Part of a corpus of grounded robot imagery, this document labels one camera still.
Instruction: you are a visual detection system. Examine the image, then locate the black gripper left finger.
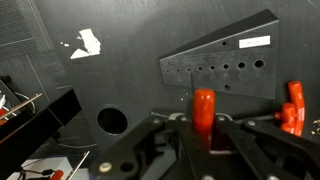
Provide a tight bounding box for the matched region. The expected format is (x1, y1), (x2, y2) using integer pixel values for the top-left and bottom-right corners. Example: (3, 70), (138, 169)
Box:
(89, 114), (214, 180)

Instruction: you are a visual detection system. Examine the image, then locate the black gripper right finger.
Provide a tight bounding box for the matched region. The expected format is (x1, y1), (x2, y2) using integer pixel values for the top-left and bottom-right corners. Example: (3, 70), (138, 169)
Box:
(213, 114), (320, 180)

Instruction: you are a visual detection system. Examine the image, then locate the small orange object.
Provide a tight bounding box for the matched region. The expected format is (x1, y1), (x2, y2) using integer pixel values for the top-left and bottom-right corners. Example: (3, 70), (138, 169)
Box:
(0, 108), (8, 126)

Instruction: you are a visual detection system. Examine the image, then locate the black wedge hex key stand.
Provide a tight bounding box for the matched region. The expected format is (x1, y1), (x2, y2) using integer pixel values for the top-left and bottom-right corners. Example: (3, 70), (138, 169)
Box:
(158, 8), (280, 100)

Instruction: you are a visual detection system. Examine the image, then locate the white box under table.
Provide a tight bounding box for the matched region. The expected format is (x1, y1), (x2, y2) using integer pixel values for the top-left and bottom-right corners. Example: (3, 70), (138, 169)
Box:
(6, 156), (73, 180)

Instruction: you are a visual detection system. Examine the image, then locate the torn white sticker patch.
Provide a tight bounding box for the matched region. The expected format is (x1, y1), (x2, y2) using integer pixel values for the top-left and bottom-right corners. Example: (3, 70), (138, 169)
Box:
(59, 28), (102, 60)

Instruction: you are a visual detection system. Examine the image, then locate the thin metal rod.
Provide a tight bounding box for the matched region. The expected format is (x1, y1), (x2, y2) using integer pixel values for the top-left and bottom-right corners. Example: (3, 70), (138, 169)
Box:
(0, 93), (44, 113)

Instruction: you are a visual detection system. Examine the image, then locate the black metal frame beam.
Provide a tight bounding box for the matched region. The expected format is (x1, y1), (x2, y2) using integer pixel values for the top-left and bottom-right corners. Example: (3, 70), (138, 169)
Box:
(0, 89), (82, 174)

